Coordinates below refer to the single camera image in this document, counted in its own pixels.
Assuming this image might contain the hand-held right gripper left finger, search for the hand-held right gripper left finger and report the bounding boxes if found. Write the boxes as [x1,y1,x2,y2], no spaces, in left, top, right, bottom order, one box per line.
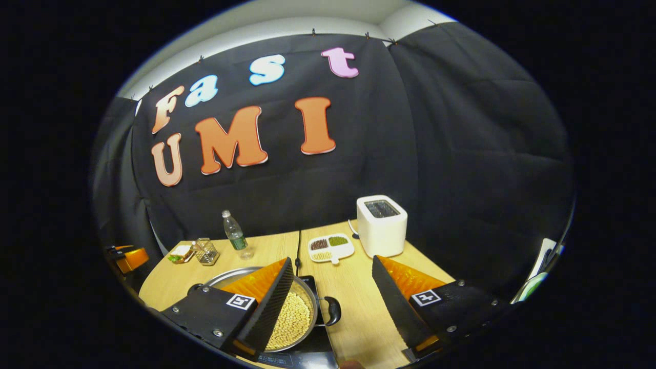
[159,256,295,362]

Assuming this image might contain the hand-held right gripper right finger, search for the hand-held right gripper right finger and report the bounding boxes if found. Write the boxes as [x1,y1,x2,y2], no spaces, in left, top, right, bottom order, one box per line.
[372,255,513,359]

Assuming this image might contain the steel pot with black handles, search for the steel pot with black handles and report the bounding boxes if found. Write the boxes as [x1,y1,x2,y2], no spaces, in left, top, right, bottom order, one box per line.
[187,266,342,354]

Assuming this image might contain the black induction cooktop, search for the black induction cooktop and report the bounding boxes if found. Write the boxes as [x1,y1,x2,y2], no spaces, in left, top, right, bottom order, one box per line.
[256,275,339,368]

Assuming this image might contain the pile of soybeans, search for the pile of soybeans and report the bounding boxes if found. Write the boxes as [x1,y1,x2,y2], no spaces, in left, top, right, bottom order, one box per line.
[265,291,313,352]

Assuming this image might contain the sandwich on white plate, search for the sandwich on white plate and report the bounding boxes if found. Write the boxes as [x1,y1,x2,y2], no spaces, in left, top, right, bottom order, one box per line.
[168,244,196,264]

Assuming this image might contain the white toaster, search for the white toaster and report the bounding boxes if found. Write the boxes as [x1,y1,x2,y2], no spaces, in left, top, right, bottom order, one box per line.
[356,195,408,258]

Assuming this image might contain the clear plastic water bottle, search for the clear plastic water bottle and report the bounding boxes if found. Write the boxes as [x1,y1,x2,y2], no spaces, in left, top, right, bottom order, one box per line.
[222,210,255,260]

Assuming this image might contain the white divided dish of beans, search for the white divided dish of beans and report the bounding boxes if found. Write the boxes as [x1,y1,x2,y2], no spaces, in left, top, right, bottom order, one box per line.
[308,234,355,265]

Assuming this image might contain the black backdrop cloth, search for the black backdrop cloth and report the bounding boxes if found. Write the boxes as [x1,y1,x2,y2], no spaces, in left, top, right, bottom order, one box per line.
[92,23,575,303]

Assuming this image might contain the wire mesh utensil holder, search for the wire mesh utensil holder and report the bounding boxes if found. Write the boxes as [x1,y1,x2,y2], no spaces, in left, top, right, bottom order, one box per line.
[194,238,220,266]

